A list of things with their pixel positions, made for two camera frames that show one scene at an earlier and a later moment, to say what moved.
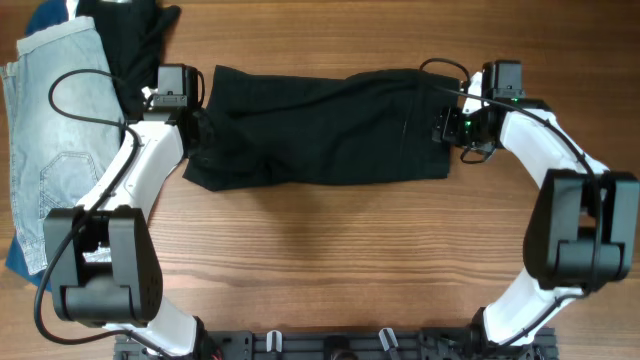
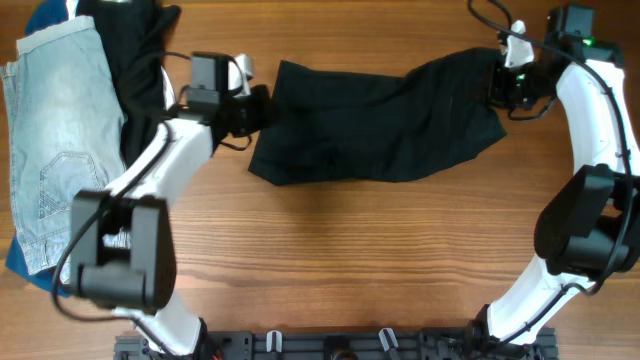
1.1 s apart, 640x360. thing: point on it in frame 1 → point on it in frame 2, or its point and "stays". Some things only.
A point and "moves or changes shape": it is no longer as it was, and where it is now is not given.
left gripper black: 208,128 → 262,113
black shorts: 268,129 moves or changes shape
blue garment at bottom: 49,14 stays
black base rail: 334,344 stays
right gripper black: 445,125 → 500,87
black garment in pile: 134,37 stays
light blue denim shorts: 66,124 stays
